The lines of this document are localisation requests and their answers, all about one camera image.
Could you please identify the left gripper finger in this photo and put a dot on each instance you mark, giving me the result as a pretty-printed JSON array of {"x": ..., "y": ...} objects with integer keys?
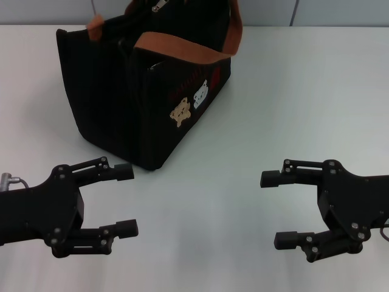
[
  {"x": 123, "y": 171},
  {"x": 127, "y": 228}
]

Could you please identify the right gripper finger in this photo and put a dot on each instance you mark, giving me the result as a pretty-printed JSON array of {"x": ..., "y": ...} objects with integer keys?
[
  {"x": 270, "y": 179},
  {"x": 285, "y": 241}
]

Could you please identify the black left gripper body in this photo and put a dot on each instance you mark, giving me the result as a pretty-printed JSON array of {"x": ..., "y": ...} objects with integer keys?
[{"x": 39, "y": 213}]

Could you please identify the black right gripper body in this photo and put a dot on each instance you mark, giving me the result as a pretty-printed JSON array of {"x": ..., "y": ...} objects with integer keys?
[{"x": 352, "y": 200}]

